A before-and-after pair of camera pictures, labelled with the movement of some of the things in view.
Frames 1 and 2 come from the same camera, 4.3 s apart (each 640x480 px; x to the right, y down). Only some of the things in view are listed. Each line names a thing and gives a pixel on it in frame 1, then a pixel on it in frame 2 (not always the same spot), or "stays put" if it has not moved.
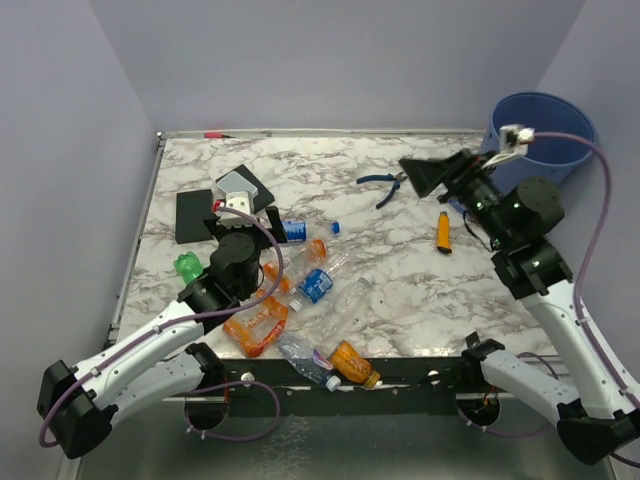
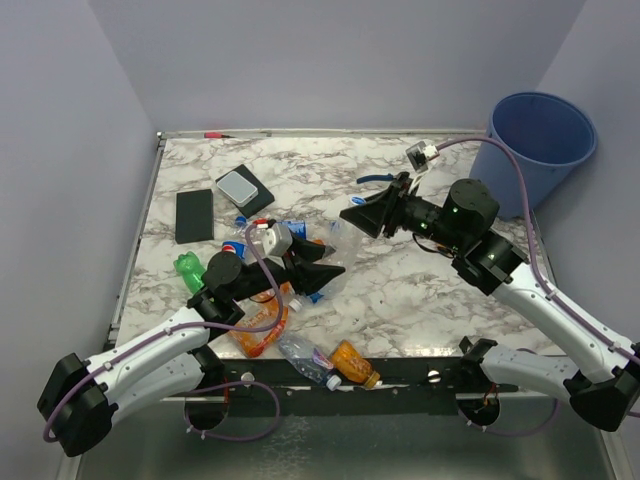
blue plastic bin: x=565 y=138 stays put
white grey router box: x=233 y=182 stays put
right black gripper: x=456 y=171 to x=388 y=208
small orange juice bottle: x=352 y=366 stays put
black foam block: x=192 y=208 stays put
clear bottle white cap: x=348 y=312 to x=345 y=239
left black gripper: x=268 y=236 to x=308 y=276
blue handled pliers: x=397 y=178 stays put
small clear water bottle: x=311 y=362 stays put
